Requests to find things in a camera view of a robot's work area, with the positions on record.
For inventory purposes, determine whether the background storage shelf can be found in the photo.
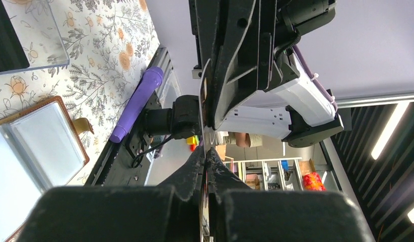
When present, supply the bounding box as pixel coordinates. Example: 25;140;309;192
224;157;331;191

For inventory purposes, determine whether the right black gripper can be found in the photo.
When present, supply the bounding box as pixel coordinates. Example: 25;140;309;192
189;1;336;130

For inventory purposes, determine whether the aluminium frame rail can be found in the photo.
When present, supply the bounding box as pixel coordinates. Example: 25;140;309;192
148;47;182;108

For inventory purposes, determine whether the brown leather card holder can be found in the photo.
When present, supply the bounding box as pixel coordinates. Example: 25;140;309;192
0;96;90;241

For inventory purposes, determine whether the clear plastic box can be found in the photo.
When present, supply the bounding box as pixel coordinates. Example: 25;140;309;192
0;1;70;75

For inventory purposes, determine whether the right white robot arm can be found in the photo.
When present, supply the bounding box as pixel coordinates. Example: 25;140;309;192
146;1;343;149

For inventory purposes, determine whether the purple marker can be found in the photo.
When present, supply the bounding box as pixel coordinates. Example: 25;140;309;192
109;67;164;143

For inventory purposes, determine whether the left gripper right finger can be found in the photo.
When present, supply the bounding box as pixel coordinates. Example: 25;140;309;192
206;149;374;241

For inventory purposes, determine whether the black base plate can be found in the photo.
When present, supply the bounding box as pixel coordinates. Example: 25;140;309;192
85;90;179;187

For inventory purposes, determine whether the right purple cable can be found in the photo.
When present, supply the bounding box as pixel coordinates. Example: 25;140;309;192
292;45;338;112

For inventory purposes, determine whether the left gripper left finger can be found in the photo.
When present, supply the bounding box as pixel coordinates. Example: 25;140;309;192
18;147;204;241

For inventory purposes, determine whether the floral tablecloth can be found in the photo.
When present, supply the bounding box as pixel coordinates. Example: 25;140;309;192
0;1;159;185

